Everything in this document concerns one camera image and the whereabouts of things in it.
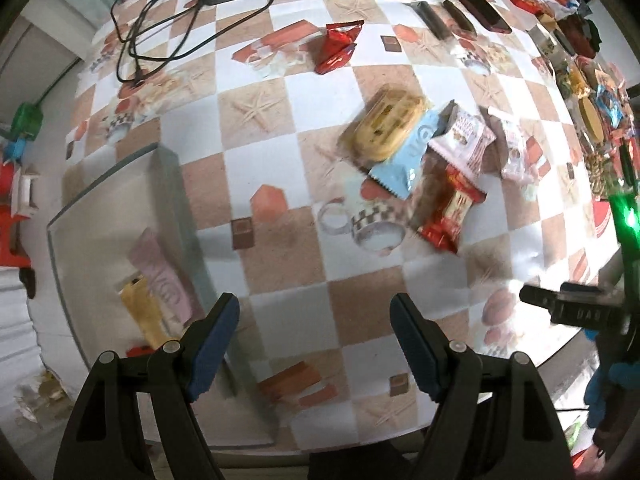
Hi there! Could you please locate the clear yellow cookie packet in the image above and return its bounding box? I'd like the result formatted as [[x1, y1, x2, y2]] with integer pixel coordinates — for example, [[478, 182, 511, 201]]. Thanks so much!
[[337, 83, 431, 169]]

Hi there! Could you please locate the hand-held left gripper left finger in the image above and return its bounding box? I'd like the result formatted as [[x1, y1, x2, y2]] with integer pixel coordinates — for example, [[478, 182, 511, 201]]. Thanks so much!
[[52, 292, 241, 480]]

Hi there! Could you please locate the dark red snack packet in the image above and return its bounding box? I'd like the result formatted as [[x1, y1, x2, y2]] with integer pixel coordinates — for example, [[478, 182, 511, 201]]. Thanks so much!
[[407, 154, 487, 254]]

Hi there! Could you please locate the dark red smartphone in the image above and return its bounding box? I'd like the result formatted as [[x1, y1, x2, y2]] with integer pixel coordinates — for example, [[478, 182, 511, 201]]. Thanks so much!
[[429, 0, 513, 34]]

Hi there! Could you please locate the checkered printed tablecloth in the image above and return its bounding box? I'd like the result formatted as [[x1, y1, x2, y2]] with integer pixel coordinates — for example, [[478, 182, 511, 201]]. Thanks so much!
[[60, 0, 626, 448]]

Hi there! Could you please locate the person's right hand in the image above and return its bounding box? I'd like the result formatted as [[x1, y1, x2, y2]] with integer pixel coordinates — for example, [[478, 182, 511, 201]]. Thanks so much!
[[585, 359, 639, 429]]

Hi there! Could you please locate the light blue snack packet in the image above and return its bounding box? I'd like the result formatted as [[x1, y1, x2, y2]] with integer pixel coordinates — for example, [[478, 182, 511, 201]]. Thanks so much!
[[367, 107, 447, 196]]

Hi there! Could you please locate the gold yellow snack packet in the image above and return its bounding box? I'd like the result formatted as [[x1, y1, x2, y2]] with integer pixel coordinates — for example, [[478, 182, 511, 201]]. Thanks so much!
[[118, 275, 174, 347]]

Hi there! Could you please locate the pink white cranberry packet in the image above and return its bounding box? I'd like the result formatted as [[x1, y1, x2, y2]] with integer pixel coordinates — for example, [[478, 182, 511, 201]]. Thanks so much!
[[426, 101, 497, 179], [487, 107, 532, 184]]

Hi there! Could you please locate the black charger cable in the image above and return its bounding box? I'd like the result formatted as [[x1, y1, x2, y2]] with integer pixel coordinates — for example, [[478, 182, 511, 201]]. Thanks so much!
[[110, 0, 277, 84]]

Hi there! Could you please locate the red round lid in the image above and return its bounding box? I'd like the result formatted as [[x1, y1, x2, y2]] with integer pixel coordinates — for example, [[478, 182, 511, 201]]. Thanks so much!
[[591, 195, 620, 242]]

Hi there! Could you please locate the small white stool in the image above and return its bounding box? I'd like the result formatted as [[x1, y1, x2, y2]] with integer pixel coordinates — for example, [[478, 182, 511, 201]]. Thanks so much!
[[12, 165, 42, 217]]

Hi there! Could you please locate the pile of assorted snacks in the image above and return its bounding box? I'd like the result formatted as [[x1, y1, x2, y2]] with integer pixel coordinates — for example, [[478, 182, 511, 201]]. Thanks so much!
[[495, 0, 640, 197]]

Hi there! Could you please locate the dark brown snack bar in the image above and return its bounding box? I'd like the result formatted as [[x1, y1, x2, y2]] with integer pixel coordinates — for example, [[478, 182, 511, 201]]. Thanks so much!
[[442, 0, 479, 36], [407, 1, 452, 41]]

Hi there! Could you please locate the grey rectangular tray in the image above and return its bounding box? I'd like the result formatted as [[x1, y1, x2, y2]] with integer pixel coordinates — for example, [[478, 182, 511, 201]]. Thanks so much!
[[46, 142, 282, 449]]

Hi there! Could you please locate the green plastic bucket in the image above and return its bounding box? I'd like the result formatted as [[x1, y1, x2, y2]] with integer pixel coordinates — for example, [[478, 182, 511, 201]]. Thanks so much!
[[10, 102, 44, 142]]

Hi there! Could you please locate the red twisted candy packet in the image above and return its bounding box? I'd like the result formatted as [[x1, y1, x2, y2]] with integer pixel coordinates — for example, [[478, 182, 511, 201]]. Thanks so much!
[[313, 19, 365, 75]]

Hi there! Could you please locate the red plastic stool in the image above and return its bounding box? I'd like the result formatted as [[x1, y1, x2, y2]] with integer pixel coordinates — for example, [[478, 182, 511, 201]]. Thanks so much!
[[0, 160, 32, 267]]

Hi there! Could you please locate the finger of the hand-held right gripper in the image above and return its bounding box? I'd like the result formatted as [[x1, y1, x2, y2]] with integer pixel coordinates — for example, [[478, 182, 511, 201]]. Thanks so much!
[[519, 282, 624, 329]]

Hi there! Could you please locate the plain pink snack packet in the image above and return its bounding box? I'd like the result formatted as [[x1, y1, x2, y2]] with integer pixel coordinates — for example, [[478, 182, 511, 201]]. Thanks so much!
[[127, 227, 207, 332]]

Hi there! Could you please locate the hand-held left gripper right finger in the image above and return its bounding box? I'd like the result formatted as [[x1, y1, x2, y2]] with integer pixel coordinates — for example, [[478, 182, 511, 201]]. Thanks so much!
[[389, 292, 576, 480]]

